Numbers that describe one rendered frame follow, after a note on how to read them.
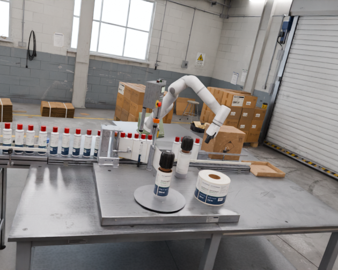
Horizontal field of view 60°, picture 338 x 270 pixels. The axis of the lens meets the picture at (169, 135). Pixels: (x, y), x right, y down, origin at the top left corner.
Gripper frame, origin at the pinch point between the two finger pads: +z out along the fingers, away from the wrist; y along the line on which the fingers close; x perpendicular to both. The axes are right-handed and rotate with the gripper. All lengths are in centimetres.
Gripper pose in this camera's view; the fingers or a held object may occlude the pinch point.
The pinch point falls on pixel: (207, 140)
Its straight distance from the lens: 241.0
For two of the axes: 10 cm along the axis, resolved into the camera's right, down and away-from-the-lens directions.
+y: 3.1, 3.1, -9.0
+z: -4.8, 8.7, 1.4
